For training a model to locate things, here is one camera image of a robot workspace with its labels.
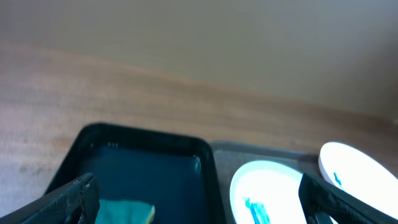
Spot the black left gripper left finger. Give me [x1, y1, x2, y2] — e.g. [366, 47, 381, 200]
[1, 173, 100, 224]

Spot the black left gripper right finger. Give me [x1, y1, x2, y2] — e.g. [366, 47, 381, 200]
[298, 173, 397, 224]

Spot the dark brown serving tray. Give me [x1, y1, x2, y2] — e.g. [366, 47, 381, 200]
[210, 141, 322, 224]

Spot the black water basin tray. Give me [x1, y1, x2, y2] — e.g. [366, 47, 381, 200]
[47, 123, 226, 223]

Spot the green yellow sponge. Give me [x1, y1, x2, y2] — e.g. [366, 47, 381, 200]
[95, 199, 155, 224]

